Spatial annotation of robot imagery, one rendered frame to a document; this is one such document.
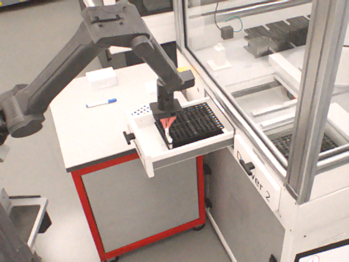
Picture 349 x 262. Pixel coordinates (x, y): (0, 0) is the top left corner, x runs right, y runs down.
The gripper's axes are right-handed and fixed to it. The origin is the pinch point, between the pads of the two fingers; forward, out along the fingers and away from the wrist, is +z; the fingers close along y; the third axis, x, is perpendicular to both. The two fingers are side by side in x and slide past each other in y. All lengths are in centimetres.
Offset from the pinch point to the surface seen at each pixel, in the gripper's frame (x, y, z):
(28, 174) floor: -94, 65, 104
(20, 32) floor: -302, 67, 116
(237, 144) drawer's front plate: 13.3, -22.4, 3.0
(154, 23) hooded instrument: -86, -18, 6
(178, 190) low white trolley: -14, -9, 55
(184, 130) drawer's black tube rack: -4.1, -8.3, 7.6
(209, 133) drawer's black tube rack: 1.4, -16.5, 6.8
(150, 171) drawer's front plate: 10.9, 8.8, 9.9
